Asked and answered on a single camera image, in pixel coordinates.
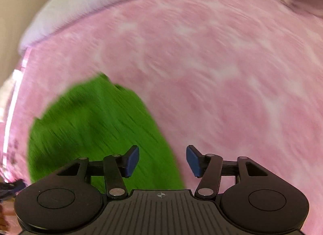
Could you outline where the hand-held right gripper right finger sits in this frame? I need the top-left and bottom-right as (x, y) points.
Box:
(186, 145), (268, 198)

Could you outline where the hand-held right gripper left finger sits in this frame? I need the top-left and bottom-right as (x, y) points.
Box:
(56, 145), (140, 198)

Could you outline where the green knitted sweater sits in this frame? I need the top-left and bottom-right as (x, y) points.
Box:
(27, 73), (186, 190)

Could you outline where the pink floral blanket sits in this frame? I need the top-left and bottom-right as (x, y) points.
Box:
(0, 0), (323, 235)

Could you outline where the dark blue cloth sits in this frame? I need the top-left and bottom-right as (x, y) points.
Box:
(0, 179), (26, 201)

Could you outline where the grey ribbed quilt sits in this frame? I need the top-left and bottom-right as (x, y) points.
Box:
(19, 0), (278, 54)

